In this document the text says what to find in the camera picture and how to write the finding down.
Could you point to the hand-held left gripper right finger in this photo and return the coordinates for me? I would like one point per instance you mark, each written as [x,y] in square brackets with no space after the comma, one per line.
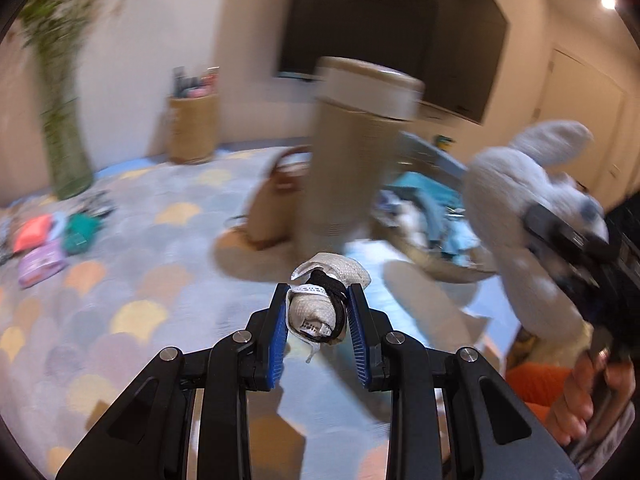
[360,340]

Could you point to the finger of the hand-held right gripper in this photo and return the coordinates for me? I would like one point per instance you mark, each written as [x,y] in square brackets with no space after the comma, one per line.
[555,227]

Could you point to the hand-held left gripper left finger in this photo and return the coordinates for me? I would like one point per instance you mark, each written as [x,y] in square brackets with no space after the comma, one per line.
[275,340]

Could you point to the white cloth bundle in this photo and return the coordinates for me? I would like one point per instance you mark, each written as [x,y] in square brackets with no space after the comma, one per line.
[310,310]

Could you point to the white plush toy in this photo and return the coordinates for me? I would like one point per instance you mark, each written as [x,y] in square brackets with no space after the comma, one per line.
[505,185]

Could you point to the wicker basket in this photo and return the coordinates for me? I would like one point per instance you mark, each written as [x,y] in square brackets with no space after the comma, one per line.
[440,267]

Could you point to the person's right hand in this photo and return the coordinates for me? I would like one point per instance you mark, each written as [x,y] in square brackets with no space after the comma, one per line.
[575,405]

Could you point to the blue face mask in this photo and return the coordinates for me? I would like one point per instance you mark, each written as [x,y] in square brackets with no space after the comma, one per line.
[460,242]

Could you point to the white door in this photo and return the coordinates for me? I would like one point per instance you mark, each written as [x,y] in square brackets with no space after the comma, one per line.
[585,120]

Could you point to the tan woven handbag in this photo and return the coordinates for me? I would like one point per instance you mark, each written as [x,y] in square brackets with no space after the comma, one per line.
[270,210]

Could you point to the orange cloth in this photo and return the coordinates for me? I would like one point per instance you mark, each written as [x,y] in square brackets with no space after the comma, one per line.
[540,385]

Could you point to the teal garment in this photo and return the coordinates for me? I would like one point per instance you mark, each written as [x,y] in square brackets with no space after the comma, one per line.
[420,185]

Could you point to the patterned tablecloth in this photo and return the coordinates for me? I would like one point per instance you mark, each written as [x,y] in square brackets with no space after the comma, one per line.
[150,260]

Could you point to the tall beige cylinder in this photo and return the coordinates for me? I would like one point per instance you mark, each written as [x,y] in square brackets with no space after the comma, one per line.
[345,160]

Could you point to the green teal cloth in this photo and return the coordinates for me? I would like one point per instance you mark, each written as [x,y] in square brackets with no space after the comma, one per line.
[82,232]

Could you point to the wooden pen holder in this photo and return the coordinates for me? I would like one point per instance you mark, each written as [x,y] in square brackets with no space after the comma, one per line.
[192,130]

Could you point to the ceiling spotlight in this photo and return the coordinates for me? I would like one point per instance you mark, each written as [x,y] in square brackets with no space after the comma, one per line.
[607,1]

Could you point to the pink purple packet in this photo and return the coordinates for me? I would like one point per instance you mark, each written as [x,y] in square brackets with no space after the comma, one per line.
[42,262]

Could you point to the coral pink packet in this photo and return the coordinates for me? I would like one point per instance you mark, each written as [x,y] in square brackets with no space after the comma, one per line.
[32,232]

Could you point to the bunch of pens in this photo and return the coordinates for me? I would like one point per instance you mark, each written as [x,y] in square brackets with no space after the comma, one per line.
[192,82]

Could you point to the green plant stems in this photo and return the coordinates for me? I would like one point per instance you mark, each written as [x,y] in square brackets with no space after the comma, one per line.
[60,15]

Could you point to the black wall television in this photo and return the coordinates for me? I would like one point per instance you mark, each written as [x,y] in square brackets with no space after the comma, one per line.
[390,25]

